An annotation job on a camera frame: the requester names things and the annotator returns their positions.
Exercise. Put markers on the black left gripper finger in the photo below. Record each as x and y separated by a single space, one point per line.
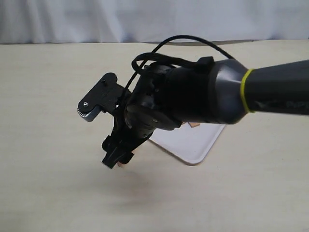
114 151

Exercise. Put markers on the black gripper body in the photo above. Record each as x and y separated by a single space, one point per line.
144 111

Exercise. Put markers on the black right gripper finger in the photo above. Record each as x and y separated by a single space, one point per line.
128 149

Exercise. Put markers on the brown wooden block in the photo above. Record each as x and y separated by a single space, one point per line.
191 124

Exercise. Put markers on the wooden lattice puzzle pieces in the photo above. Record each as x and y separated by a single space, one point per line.
122 165

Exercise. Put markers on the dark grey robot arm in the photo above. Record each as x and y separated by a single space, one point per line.
171 91

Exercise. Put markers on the white rectangular plastic tray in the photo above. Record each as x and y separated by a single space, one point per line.
189 145

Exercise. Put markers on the white backdrop curtain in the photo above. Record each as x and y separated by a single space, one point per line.
123 21

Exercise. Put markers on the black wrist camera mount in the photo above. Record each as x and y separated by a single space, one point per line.
104 97

